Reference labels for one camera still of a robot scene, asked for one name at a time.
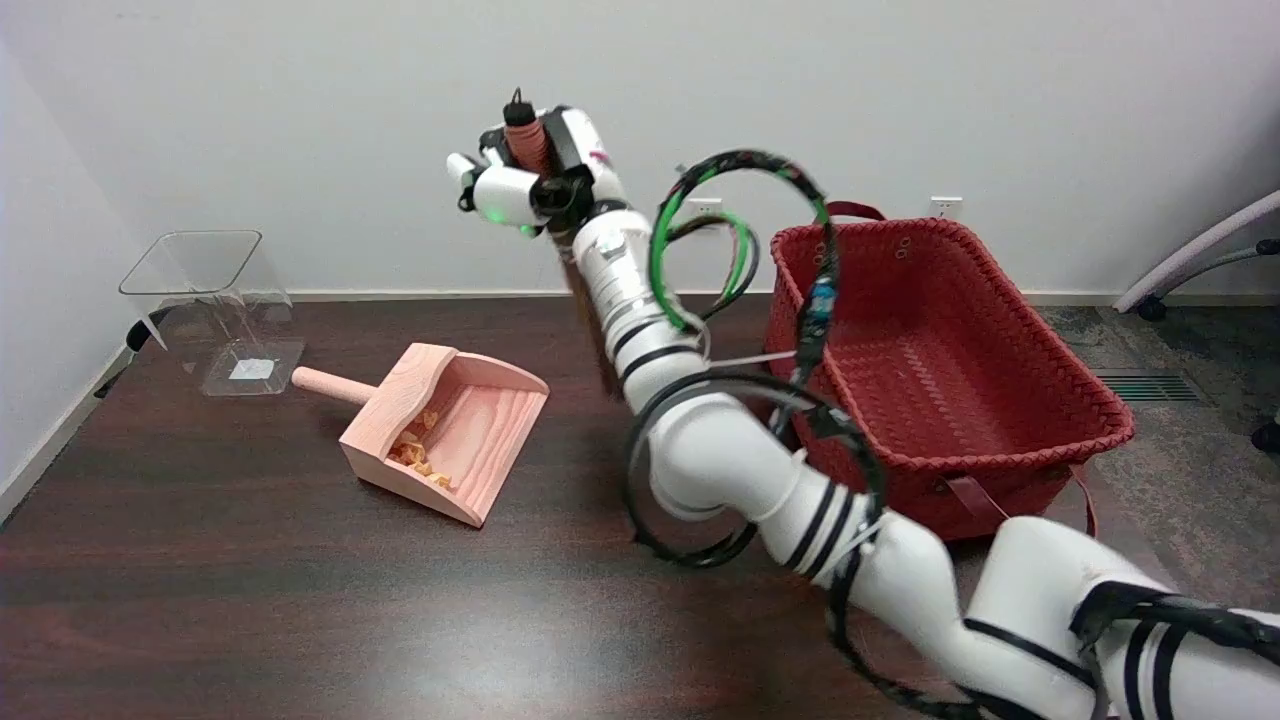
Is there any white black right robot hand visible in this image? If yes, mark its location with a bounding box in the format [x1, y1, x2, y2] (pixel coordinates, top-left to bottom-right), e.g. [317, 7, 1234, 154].
[447, 100, 627, 238]

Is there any small straw hand broom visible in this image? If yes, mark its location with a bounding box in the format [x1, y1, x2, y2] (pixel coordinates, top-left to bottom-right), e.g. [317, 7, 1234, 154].
[502, 88, 619, 398]

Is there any reddish brown woven storage basket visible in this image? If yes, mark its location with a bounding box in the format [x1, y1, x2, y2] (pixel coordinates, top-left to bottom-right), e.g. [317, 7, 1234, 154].
[765, 201, 1136, 543]

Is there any wooden dustpan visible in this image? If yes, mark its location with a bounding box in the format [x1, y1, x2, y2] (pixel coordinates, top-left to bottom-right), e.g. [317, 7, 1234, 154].
[291, 343, 550, 529]

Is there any orange chip pile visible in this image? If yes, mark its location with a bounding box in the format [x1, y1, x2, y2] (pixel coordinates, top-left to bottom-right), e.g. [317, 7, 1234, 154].
[388, 409, 456, 492]

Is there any clear plastic container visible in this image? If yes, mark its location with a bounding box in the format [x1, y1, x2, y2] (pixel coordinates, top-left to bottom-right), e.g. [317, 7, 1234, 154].
[118, 230, 307, 398]

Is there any floor vent grille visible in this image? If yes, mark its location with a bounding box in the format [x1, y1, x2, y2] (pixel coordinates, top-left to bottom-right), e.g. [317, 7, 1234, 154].
[1088, 369, 1208, 405]

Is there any black green braided cable loop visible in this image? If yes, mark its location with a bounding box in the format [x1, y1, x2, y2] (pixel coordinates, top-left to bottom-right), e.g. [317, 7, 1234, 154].
[648, 149, 841, 391]

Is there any thin green red cable loop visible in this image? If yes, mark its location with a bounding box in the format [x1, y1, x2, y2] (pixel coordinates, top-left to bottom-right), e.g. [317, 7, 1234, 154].
[664, 209, 761, 322]

